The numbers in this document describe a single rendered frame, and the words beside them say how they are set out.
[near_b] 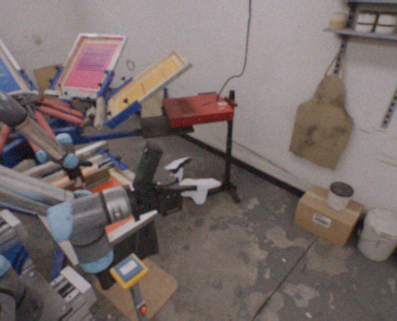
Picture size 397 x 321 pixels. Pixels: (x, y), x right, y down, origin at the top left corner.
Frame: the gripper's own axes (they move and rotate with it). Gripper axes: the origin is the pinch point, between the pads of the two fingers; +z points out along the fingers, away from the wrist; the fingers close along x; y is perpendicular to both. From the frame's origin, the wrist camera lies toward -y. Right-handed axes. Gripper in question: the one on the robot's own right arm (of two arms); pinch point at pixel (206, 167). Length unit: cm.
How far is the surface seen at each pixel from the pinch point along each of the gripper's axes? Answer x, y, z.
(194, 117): -148, 39, 66
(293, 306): -36, 164, 84
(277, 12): -158, -34, 161
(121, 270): -44, 65, -25
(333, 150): -95, 83, 181
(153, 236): -82, 87, -1
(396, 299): -1, 169, 158
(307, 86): -127, 27, 173
